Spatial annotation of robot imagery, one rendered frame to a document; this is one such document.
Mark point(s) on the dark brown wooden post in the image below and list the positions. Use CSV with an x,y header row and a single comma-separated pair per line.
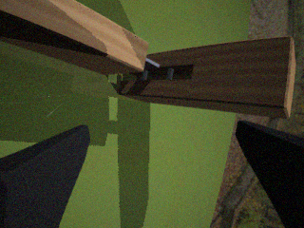
x,y
250,77

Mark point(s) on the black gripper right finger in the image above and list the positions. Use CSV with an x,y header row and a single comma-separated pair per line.
x,y
278,160

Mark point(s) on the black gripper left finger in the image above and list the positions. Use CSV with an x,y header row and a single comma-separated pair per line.
x,y
36,183

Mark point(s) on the light brown wooden board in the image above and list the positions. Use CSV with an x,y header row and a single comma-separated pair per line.
x,y
69,31

